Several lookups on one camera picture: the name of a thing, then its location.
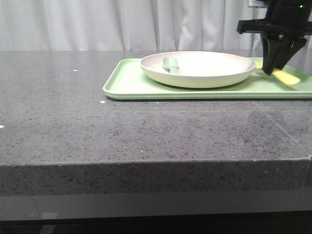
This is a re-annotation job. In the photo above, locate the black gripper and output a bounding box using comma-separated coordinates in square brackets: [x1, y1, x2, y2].
[236, 0, 312, 75]

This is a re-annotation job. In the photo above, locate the yellow plastic fork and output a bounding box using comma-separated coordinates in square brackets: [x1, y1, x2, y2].
[265, 68, 300, 85]

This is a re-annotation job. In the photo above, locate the cream round plate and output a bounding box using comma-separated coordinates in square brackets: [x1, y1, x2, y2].
[140, 51, 255, 89]

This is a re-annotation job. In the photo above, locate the mint green plastic spoon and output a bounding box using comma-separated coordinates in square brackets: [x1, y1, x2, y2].
[162, 57, 179, 74]

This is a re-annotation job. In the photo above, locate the light green plastic tray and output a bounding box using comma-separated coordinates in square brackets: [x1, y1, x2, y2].
[103, 58, 312, 100]

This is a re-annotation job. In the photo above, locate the grey pleated curtain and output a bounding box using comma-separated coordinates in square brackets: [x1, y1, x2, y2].
[0, 0, 312, 52]

